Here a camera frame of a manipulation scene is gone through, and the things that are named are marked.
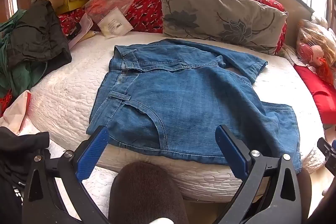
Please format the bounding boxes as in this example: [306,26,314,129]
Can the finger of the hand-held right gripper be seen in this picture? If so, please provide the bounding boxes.
[317,137,336,169]

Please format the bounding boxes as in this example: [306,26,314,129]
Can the black cloth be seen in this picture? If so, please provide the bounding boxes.
[0,126,50,224]

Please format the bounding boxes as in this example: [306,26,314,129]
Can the grey floral pillow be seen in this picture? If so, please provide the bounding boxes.
[158,0,289,55]

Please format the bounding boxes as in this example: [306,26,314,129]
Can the blonde doll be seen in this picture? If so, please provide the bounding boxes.
[297,19,336,85]

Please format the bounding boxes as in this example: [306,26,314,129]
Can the white quilted mattress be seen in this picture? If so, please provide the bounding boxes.
[20,30,326,216]

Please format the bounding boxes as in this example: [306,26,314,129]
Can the white labelled packet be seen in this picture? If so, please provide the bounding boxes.
[100,7,133,37]

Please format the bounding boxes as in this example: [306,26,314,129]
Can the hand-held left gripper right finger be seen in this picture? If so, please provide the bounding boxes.
[215,124,309,224]

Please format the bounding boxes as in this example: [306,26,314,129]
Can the green garment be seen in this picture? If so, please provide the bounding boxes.
[0,10,48,98]

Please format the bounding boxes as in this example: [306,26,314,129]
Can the person's brown corduroy trousers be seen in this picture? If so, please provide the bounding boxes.
[108,161,313,224]

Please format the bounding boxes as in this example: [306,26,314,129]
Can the blue denim pants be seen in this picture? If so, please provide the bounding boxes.
[86,39,301,174]

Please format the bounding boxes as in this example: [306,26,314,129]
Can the pale pink cloth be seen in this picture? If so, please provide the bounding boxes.
[0,90,32,135]

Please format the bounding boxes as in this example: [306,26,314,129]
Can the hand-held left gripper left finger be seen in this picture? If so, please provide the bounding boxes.
[22,126,111,224]

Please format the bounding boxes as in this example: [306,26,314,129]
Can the plain red cloth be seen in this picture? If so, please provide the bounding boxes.
[293,64,336,125]

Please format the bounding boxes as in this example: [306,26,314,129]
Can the black garment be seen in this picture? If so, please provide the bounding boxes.
[5,0,72,67]

